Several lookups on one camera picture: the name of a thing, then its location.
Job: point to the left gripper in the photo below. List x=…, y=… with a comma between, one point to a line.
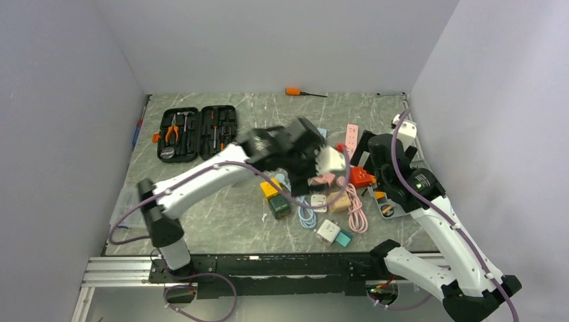
x=298, y=184

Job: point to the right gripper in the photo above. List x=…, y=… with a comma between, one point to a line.
x=362, y=147

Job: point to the pink power strip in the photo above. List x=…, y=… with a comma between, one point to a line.
x=351, y=139

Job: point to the red cube socket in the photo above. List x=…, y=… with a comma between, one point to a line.
x=360, y=178

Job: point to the light blue power strip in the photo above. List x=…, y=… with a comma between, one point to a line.
x=323, y=132

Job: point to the grey tool tray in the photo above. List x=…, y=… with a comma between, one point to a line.
x=392, y=198

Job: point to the pink cube socket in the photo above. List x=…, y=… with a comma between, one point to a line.
x=327, y=179

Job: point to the yellow cube socket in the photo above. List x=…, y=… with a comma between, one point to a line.
x=270, y=190

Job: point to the white charger plug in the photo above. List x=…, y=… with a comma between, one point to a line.
x=319, y=203

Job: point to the dark green cube socket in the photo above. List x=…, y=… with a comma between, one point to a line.
x=279, y=206

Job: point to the beige cube socket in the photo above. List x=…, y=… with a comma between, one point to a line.
x=338, y=202

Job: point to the white cube socket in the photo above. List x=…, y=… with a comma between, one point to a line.
x=327, y=232

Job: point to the teal plug adapter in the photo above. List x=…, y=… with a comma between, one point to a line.
x=343, y=238

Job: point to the black tool case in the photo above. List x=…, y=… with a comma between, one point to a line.
x=199, y=132

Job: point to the clear plastic screw box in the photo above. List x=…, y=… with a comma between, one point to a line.
x=127, y=199

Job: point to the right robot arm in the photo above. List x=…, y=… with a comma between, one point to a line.
x=472, y=287

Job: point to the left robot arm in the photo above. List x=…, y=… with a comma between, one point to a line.
x=165, y=202

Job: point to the black electrical tape roll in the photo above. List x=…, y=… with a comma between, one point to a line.
x=387, y=210

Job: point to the small black orange screwdriver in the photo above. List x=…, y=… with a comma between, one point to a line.
x=226, y=136

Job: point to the orange pliers in case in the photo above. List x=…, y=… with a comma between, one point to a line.
x=172, y=133

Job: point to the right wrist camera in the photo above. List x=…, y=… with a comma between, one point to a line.
x=407, y=133

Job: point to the orange handled screwdriver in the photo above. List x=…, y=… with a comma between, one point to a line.
x=297, y=93

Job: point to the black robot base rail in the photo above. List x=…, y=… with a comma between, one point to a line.
x=223, y=275

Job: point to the blue pen at wall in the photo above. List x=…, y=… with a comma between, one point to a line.
x=138, y=128

